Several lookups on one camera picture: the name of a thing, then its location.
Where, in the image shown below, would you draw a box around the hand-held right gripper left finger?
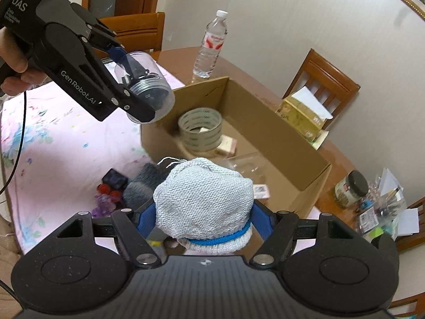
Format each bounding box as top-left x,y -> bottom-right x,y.
56,203 -> 159,270

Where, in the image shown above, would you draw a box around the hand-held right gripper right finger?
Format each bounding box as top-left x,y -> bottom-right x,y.
250,203 -> 354,270

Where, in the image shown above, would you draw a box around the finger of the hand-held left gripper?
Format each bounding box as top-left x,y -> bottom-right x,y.
87,17 -> 126,62
81,36 -> 156,124

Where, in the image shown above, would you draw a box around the small jar with dark contents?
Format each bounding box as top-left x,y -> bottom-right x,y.
114,51 -> 175,124

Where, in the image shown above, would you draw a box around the small pink box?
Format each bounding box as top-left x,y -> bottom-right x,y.
253,183 -> 270,200

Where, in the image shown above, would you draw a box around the blue fuzzy sock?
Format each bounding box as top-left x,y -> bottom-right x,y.
124,163 -> 170,211

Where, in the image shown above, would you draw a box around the purple plastic toy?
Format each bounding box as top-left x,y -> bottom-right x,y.
93,194 -> 116,218

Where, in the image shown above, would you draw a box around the black cube toy red wheels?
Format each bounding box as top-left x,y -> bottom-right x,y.
99,169 -> 129,200

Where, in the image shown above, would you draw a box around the clear plastic jar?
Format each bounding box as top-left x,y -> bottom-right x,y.
229,153 -> 266,177

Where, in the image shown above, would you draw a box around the white knitted blue stripe sock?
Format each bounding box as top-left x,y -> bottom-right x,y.
153,157 -> 254,251

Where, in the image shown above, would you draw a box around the large clear tape roll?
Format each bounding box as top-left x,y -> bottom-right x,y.
177,107 -> 222,152

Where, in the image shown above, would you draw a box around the brown cardboard box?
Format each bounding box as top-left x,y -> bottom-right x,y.
139,76 -> 333,218

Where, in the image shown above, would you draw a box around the small beige box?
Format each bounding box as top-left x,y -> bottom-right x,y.
216,135 -> 238,157

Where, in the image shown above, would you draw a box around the brown wooden desktop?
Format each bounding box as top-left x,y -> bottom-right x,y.
146,47 -> 399,240

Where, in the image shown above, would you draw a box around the person's left hand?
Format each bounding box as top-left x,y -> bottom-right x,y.
0,27 -> 45,87

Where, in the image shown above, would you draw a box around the wooden chair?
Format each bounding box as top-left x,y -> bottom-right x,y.
96,11 -> 165,54
282,48 -> 361,130
388,297 -> 425,319
395,196 -> 425,253

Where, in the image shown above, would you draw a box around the small black lid jar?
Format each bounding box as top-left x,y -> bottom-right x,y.
334,169 -> 369,210

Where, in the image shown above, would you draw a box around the clear plastic water bottle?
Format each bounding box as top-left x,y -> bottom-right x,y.
193,10 -> 229,78

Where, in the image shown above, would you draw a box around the green white booklet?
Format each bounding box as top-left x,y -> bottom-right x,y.
310,129 -> 330,150

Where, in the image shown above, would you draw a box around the gold green tissue box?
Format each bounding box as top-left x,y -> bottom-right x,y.
277,86 -> 333,140

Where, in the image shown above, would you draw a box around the yellow sticky notes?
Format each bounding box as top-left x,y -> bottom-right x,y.
371,226 -> 393,240

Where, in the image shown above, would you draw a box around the glass pen holder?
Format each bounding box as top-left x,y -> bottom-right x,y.
373,184 -> 407,221

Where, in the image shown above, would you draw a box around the stack of white papers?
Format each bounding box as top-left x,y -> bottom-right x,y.
379,168 -> 407,190

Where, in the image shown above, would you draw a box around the white card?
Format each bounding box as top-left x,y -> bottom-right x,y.
397,208 -> 420,236

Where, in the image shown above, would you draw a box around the black cable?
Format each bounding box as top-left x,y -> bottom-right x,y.
0,90 -> 27,195

